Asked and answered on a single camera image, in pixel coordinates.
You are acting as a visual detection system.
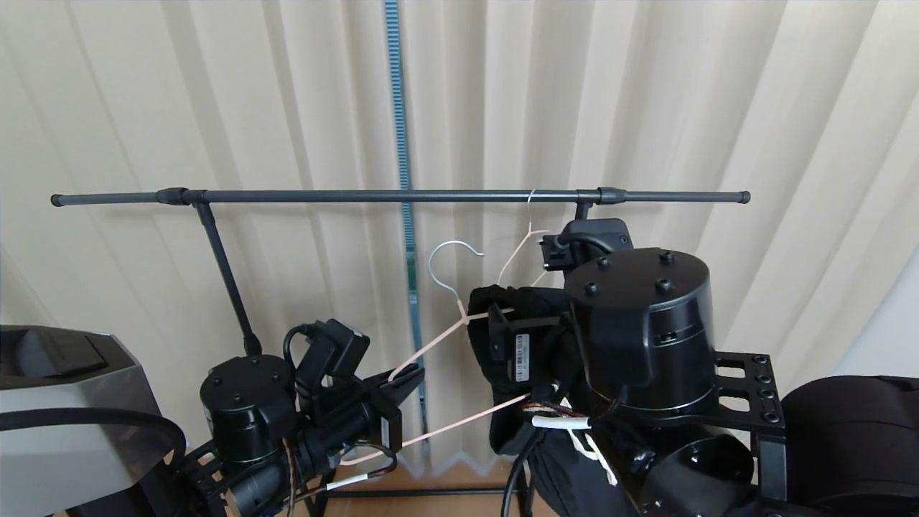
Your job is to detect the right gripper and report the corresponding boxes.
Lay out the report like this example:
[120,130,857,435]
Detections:
[488,301,569,389]

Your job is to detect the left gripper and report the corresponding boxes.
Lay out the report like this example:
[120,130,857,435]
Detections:
[297,390,403,479]

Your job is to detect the pink clothes hanger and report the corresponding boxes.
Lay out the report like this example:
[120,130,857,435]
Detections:
[337,241,536,466]
[495,190,554,288]

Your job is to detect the black shorts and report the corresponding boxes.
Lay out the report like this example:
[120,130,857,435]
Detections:
[467,285,640,517]

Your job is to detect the black clothes rack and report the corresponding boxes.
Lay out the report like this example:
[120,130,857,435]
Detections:
[50,188,751,517]

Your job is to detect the beige curtain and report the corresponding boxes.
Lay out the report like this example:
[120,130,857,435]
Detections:
[0,0,919,475]

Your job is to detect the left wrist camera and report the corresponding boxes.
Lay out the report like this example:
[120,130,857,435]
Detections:
[294,320,371,414]

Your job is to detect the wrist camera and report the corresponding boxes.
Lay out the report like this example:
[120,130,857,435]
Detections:
[542,218,634,274]
[294,320,371,414]

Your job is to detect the black cable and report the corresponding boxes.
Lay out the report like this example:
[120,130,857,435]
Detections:
[282,323,320,363]
[501,424,546,517]

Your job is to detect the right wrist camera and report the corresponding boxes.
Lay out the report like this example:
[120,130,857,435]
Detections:
[542,218,634,274]

